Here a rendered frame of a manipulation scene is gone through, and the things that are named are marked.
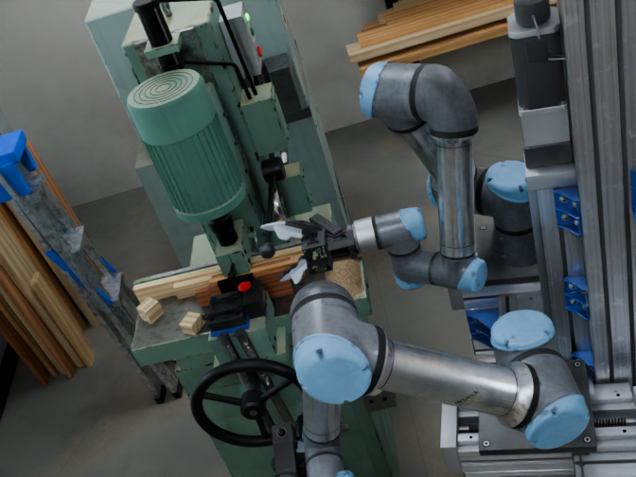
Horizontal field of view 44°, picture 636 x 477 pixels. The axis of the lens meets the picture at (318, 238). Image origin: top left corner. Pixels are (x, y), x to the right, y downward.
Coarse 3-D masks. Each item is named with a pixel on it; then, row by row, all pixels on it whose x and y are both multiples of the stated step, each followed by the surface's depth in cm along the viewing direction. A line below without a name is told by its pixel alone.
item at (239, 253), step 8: (240, 224) 202; (240, 232) 199; (240, 240) 196; (248, 240) 202; (216, 248) 196; (224, 248) 195; (232, 248) 194; (240, 248) 194; (248, 248) 200; (216, 256) 194; (224, 256) 194; (232, 256) 194; (240, 256) 194; (248, 256) 198; (224, 264) 195; (240, 264) 195; (248, 264) 196; (224, 272) 196; (240, 272) 197
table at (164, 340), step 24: (360, 264) 198; (168, 312) 203; (288, 312) 191; (360, 312) 191; (144, 336) 199; (168, 336) 196; (192, 336) 194; (288, 336) 192; (144, 360) 198; (168, 360) 198; (216, 360) 189; (288, 360) 186
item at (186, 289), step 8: (288, 256) 202; (296, 256) 201; (344, 256) 200; (256, 264) 203; (192, 280) 205; (200, 280) 204; (208, 280) 203; (176, 288) 204; (184, 288) 204; (192, 288) 204; (184, 296) 206
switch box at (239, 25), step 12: (228, 12) 194; (240, 12) 192; (240, 24) 192; (228, 36) 193; (240, 36) 194; (228, 48) 195; (240, 48) 195; (252, 48) 196; (252, 60) 197; (240, 72) 199; (252, 72) 199
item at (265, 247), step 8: (264, 160) 201; (272, 160) 199; (280, 160) 200; (264, 168) 199; (272, 168) 199; (280, 168) 199; (264, 176) 199; (272, 176) 197; (280, 176) 199; (272, 184) 194; (272, 192) 190; (272, 200) 187; (272, 208) 184; (272, 216) 181; (264, 248) 168; (272, 248) 168; (264, 256) 168; (272, 256) 169
